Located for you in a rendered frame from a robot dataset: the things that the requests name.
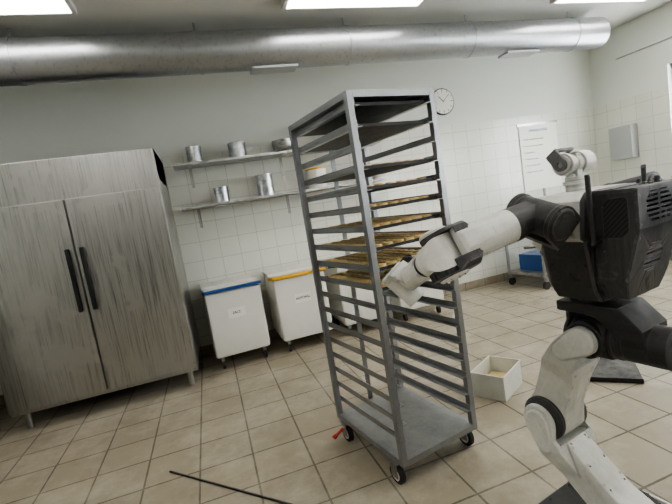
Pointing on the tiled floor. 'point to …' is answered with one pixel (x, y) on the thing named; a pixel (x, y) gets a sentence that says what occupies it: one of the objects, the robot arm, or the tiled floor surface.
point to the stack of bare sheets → (616, 372)
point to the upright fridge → (89, 280)
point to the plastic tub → (496, 378)
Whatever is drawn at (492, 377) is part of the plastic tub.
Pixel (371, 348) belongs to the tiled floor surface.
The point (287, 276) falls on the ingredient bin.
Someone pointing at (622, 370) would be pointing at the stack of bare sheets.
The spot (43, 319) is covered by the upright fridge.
